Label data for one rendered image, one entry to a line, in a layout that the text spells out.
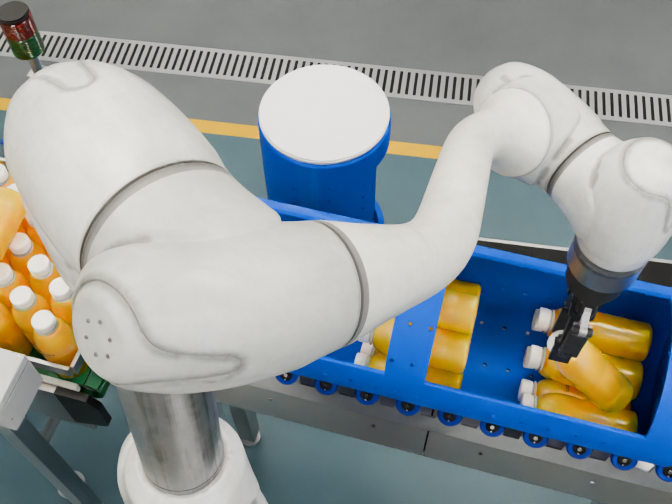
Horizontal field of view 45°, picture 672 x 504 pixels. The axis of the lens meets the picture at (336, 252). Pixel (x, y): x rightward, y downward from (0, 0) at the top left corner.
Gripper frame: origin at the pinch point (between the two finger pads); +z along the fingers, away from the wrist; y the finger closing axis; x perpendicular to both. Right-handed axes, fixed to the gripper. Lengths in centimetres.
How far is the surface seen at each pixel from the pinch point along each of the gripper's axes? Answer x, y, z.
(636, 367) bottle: -14.4, 5.6, 15.3
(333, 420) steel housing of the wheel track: 34, -8, 38
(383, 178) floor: 51, 115, 126
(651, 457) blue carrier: -17.8, -9.1, 15.2
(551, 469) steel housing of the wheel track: -6.5, -7.6, 35.7
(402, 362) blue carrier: 22.5, -6.9, 7.6
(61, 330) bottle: 82, -11, 19
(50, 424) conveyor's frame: 110, -9, 93
